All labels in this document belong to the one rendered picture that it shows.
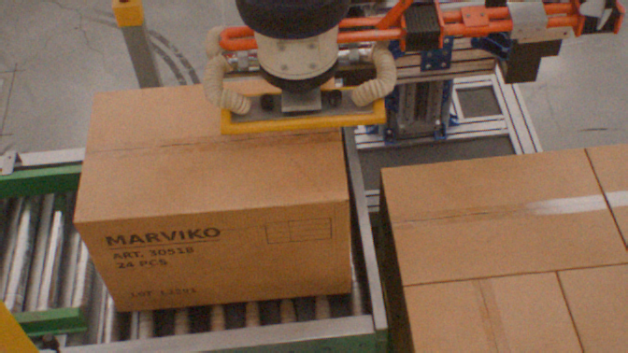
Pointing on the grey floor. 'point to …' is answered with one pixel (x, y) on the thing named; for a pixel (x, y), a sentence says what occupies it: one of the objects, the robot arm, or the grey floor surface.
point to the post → (138, 42)
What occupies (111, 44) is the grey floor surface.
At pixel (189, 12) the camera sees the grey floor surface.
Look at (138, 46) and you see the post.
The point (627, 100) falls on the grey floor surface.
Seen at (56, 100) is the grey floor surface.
